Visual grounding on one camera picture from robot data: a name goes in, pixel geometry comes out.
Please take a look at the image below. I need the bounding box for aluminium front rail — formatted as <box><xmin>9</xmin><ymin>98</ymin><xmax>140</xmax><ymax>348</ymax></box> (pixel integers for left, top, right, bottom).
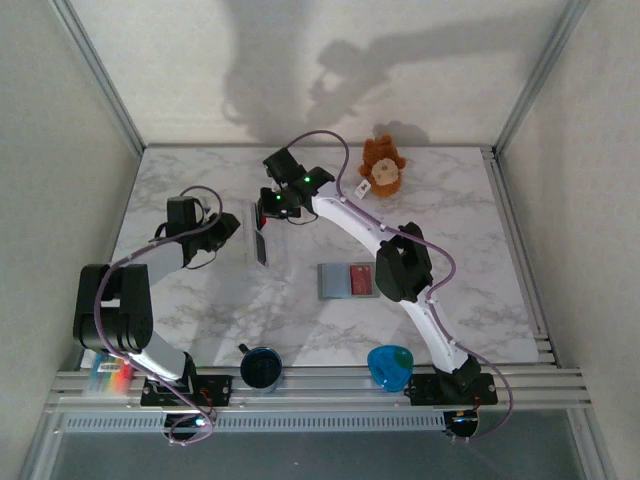
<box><xmin>47</xmin><ymin>367</ymin><xmax>591</xmax><ymax>416</ymax></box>

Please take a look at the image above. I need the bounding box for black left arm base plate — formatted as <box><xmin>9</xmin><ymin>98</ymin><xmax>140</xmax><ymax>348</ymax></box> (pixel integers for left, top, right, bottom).
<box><xmin>140</xmin><ymin>374</ymin><xmax>235</xmax><ymax>408</ymax></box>

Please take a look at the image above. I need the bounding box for green card holder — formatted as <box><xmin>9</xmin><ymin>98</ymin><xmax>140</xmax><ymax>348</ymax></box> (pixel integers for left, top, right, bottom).
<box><xmin>316</xmin><ymin>261</ymin><xmax>380</xmax><ymax>302</ymax></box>

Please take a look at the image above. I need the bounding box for coloured marker pen pack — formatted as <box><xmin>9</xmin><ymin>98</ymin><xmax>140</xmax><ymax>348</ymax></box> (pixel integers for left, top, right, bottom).
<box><xmin>86</xmin><ymin>351</ymin><xmax>137</xmax><ymax>397</ymax></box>

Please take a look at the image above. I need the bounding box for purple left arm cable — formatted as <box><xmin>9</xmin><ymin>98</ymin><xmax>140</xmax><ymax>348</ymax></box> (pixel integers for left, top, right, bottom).
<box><xmin>92</xmin><ymin>185</ymin><xmax>224</xmax><ymax>447</ymax></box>

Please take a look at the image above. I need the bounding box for circuit board with green light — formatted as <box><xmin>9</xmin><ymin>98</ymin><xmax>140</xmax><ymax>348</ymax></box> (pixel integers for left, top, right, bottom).
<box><xmin>443</xmin><ymin>409</ymin><xmax>482</xmax><ymax>439</ymax></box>
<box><xmin>163</xmin><ymin>410</ymin><xmax>217</xmax><ymax>437</ymax></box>

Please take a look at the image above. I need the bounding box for aluminium frame post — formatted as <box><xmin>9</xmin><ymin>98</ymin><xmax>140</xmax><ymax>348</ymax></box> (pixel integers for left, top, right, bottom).
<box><xmin>46</xmin><ymin>0</ymin><xmax>148</xmax><ymax>156</ymax></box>
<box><xmin>491</xmin><ymin>0</ymin><xmax>592</xmax><ymax>156</ymax></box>

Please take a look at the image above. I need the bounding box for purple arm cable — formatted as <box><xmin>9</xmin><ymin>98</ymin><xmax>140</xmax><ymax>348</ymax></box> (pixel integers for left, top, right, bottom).
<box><xmin>92</xmin><ymin>185</ymin><xmax>224</xmax><ymax>447</ymax></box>
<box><xmin>285</xmin><ymin>130</ymin><xmax>515</xmax><ymax>444</ymax></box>

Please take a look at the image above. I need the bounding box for red card case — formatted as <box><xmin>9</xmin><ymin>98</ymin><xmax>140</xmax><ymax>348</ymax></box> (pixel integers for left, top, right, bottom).
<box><xmin>243</xmin><ymin>198</ymin><xmax>272</xmax><ymax>268</ymax></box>

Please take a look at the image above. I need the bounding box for dark blue cup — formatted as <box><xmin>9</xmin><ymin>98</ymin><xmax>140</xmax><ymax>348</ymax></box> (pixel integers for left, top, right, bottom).
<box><xmin>237</xmin><ymin>343</ymin><xmax>284</xmax><ymax>395</ymax></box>

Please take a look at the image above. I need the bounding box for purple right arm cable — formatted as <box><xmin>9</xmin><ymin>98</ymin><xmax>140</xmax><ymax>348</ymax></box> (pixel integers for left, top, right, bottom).
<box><xmin>285</xmin><ymin>130</ymin><xmax>515</xmax><ymax>444</ymax></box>

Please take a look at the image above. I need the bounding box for blue and green plastic bowl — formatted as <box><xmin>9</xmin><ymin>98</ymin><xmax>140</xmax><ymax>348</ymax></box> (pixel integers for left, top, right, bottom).
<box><xmin>366</xmin><ymin>344</ymin><xmax>415</xmax><ymax>393</ymax></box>

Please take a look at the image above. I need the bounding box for aluminium lower frame strut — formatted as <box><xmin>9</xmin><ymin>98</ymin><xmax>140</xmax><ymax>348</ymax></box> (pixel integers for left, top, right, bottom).
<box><xmin>569</xmin><ymin>410</ymin><xmax>617</xmax><ymax>480</ymax></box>
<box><xmin>18</xmin><ymin>410</ymin><xmax>67</xmax><ymax>480</ymax></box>

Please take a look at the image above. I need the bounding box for brown plush toy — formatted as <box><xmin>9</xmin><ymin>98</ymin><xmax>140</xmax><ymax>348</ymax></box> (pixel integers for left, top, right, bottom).
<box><xmin>357</xmin><ymin>134</ymin><xmax>407</xmax><ymax>200</ymax></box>

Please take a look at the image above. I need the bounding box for aluminium side rail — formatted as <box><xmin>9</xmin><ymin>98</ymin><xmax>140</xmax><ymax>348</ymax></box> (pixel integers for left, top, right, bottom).
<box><xmin>481</xmin><ymin>147</ymin><xmax>559</xmax><ymax>366</ymax></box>

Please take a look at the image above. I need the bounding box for grey slotted cable duct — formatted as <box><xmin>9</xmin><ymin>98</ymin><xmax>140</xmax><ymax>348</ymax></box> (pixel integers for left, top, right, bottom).
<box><xmin>64</xmin><ymin>412</ymin><xmax>449</xmax><ymax>435</ymax></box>

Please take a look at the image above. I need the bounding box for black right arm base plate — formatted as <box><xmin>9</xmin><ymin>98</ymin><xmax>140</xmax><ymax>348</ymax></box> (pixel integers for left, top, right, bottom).
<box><xmin>407</xmin><ymin>372</ymin><xmax>501</xmax><ymax>407</ymax></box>

